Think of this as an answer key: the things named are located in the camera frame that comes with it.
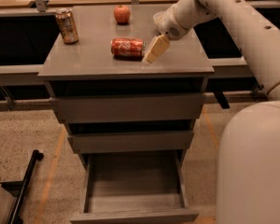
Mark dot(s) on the black cart frame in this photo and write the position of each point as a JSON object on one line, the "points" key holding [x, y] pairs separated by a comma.
{"points": [[12, 193]]}

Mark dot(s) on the red coke can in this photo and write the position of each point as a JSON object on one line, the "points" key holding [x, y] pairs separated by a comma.
{"points": [[128, 47]]}

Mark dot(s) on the grey metal shelf rail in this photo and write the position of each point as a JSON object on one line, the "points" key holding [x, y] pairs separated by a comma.
{"points": [[15, 73]]}

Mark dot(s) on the grey open bottom drawer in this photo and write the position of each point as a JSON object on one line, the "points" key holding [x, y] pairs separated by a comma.
{"points": [[134, 188]]}

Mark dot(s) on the red apple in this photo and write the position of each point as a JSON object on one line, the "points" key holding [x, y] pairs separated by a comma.
{"points": [[122, 14]]}

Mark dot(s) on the grey drawer cabinet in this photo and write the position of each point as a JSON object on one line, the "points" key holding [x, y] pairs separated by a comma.
{"points": [[112, 106]]}

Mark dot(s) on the white ceramic bowl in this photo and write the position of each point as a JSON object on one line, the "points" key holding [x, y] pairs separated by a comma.
{"points": [[157, 16]]}

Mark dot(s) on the grey top drawer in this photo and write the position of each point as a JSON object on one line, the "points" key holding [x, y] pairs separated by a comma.
{"points": [[128, 108]]}

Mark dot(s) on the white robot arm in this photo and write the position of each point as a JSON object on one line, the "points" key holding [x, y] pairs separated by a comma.
{"points": [[248, 162]]}

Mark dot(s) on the gold brown soda can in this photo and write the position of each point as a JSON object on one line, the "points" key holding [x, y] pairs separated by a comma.
{"points": [[65, 20]]}

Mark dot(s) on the grey middle drawer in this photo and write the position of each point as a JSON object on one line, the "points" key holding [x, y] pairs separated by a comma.
{"points": [[127, 142]]}

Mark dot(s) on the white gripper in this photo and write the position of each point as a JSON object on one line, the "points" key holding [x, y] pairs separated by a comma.
{"points": [[168, 24]]}

